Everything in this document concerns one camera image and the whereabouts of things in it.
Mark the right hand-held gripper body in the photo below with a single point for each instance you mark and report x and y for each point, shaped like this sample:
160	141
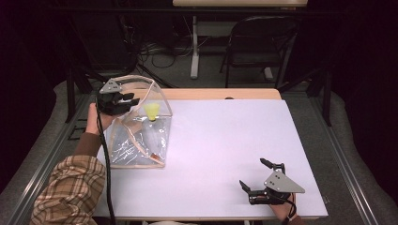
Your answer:
281	183

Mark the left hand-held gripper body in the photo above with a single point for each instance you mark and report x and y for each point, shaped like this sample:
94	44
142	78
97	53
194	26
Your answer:
109	100

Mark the yellow shuttlecock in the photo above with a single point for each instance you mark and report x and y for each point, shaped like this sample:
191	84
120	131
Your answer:
152	110

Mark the clear plastic tote bag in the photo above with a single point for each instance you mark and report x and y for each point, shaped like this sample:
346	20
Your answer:
140	140

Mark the person's left hand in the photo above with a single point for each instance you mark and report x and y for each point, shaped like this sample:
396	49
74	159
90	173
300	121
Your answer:
93	122

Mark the person's right hand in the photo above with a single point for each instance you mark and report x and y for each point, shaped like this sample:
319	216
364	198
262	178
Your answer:
284	211

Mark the white table mat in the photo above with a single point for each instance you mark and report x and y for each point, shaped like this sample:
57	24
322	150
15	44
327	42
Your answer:
219	162

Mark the white background desk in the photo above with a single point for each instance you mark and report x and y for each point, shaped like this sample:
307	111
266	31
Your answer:
195	56

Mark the person's white garment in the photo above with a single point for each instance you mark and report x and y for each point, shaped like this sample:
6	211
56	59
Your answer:
169	223

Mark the wooden table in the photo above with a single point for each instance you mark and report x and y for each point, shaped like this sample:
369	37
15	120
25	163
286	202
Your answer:
219	93

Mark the black folding chair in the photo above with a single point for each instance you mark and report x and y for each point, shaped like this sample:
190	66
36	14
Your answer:
259	40

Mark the black metal frame post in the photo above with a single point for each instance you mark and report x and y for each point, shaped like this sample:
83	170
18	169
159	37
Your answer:
327	97
70	93

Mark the aluminium floor rail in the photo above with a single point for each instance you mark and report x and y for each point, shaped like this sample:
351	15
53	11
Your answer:
344	168
37	179

